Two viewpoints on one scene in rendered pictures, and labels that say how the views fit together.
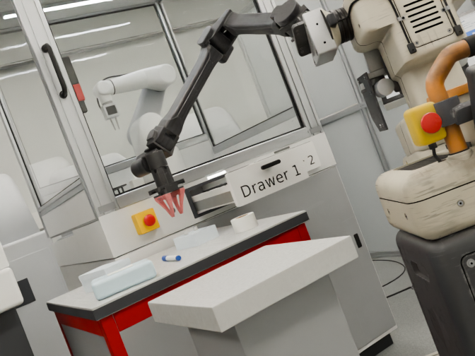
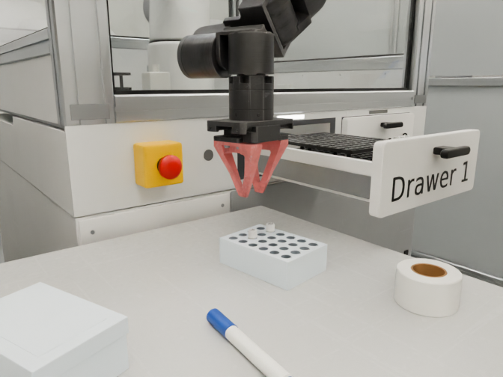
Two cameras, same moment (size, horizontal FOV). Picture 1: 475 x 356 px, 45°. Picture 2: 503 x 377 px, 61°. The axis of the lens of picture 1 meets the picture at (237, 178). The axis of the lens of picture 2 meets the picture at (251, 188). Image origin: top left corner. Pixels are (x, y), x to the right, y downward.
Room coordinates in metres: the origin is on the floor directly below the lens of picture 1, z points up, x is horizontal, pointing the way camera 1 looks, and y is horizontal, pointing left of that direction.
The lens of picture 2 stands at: (1.19, 0.30, 1.01)
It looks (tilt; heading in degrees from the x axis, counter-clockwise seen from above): 14 degrees down; 351
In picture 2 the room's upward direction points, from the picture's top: straight up
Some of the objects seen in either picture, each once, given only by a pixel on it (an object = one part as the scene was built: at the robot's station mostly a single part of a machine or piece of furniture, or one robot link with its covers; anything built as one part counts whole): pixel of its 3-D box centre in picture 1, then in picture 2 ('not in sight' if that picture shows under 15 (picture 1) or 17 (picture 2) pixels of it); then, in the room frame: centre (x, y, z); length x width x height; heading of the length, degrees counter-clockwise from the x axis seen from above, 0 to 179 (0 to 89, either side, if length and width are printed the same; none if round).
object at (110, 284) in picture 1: (123, 278); not in sight; (1.36, 0.34, 0.78); 0.15 x 0.10 x 0.04; 106
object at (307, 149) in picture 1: (288, 164); (379, 136); (2.25, -0.21, 0.87); 0.29 x 0.02 x 0.11; 120
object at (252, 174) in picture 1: (268, 176); (430, 168); (1.82, -0.09, 0.87); 0.29 x 0.02 x 0.11; 120
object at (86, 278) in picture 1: (107, 275); (40, 344); (1.54, 0.43, 0.79); 0.13 x 0.09 x 0.05; 50
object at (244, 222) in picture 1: (244, 222); (427, 286); (1.61, 0.03, 0.78); 0.07 x 0.07 x 0.04
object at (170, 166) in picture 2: (149, 220); (168, 166); (1.89, 0.33, 0.88); 0.04 x 0.03 x 0.04; 120
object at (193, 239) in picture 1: (196, 237); (272, 253); (1.73, 0.18, 0.78); 0.12 x 0.08 x 0.04; 38
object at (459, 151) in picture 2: (268, 164); (447, 151); (1.80, -0.11, 0.91); 0.07 x 0.04 x 0.01; 120
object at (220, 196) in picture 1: (238, 188); (331, 157); (2.00, 0.01, 0.86); 0.40 x 0.26 x 0.06; 30
